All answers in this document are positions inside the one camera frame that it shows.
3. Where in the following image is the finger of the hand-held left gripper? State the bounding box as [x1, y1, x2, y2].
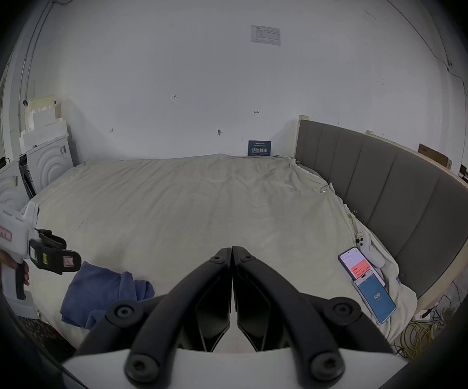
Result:
[35, 229, 67, 251]
[29, 239, 83, 275]

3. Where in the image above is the bed with beige sheet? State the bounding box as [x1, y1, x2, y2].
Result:
[27, 153, 419, 349]

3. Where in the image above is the phone with blue screen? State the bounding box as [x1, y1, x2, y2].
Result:
[354, 270, 398, 326]

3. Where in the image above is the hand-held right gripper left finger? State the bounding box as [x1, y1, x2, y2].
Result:
[76, 247, 233, 385]

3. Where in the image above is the white paper notice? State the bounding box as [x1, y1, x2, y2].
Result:
[250, 24, 282, 47]

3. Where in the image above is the small blue sign card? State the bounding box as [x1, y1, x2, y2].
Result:
[248, 140, 273, 157]

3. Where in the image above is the phone with red screen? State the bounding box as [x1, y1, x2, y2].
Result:
[338, 247, 385, 287]

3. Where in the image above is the grey padded headboard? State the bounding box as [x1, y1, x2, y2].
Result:
[294, 119, 468, 300]

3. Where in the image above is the bundle of yellow cables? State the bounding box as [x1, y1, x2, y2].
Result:
[395, 296, 458, 357]

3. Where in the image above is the dark blue garment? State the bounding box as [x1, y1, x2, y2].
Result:
[60, 261, 156, 330]

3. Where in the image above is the brown carton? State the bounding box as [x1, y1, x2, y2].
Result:
[417, 143, 453, 172]

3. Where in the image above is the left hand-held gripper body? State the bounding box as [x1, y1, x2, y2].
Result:
[0, 199, 41, 320]

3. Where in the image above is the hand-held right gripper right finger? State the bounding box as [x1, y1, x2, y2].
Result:
[233, 246, 395, 385]

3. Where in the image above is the white washing machine with foam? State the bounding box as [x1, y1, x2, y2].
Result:
[19, 95, 77, 198]

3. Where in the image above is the white phone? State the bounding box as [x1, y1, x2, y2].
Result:
[355, 235, 385, 269]

